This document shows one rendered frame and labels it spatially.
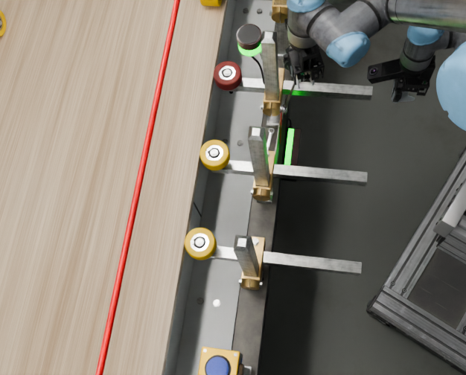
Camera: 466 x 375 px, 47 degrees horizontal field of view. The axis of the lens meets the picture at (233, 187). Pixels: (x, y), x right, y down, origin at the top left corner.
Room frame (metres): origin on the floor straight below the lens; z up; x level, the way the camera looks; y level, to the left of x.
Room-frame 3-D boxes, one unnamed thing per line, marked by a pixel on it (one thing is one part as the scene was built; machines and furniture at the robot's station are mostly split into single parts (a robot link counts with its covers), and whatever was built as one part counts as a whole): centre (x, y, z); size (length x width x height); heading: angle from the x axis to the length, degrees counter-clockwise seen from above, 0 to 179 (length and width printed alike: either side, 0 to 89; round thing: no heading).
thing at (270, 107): (0.78, -0.19, 0.84); 0.14 x 0.06 x 0.05; 157
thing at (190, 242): (0.39, 0.12, 0.85); 0.08 x 0.08 x 0.11
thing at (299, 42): (0.69, -0.25, 1.23); 0.08 x 0.08 x 0.05
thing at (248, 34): (0.78, -0.14, 1.04); 0.06 x 0.06 x 0.22; 67
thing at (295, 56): (0.68, -0.25, 1.15); 0.09 x 0.08 x 0.12; 177
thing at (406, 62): (0.66, -0.53, 1.04); 0.08 x 0.08 x 0.05
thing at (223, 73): (0.85, -0.08, 0.85); 0.08 x 0.08 x 0.11
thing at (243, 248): (0.30, 0.01, 0.88); 0.04 x 0.04 x 0.48; 67
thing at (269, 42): (0.76, -0.18, 0.91); 0.04 x 0.04 x 0.48; 67
